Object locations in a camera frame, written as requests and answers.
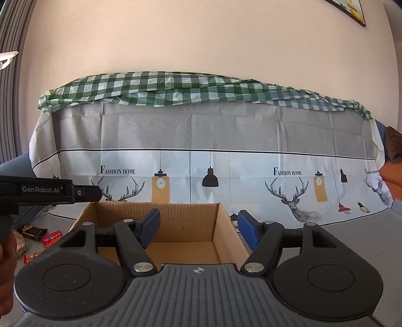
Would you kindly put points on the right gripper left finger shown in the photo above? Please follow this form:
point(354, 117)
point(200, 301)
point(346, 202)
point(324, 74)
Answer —
point(133, 237)

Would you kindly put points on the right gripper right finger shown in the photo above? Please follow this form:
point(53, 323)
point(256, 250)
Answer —
point(264, 240)

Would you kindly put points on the black cracker package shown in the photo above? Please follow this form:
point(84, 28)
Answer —
point(32, 232)

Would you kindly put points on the round rice cake bag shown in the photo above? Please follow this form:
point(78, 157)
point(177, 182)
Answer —
point(21, 244)

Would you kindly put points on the red shrimp snack packet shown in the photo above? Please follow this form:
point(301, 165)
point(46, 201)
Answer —
point(50, 239)

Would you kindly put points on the small red gold candy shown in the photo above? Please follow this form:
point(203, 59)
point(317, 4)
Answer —
point(29, 257)

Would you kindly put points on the person left hand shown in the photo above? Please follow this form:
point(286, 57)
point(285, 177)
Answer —
point(7, 268)

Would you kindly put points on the brown cardboard box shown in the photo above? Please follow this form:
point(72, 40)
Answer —
point(188, 234)

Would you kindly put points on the grey deer print sofa cover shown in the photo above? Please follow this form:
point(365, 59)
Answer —
point(287, 165)

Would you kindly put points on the orange sofa cushion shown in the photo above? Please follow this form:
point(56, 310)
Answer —
point(391, 173)

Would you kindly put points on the green checkered cloth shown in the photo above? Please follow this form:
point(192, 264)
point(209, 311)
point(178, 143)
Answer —
point(159, 89)

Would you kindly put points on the brown blanket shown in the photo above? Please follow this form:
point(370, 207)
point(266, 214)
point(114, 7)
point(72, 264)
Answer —
point(393, 145)

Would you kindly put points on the grey curtain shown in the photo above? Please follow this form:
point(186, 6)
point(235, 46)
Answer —
point(15, 19)

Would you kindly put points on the framed wall picture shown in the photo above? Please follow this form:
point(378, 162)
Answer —
point(352, 8)

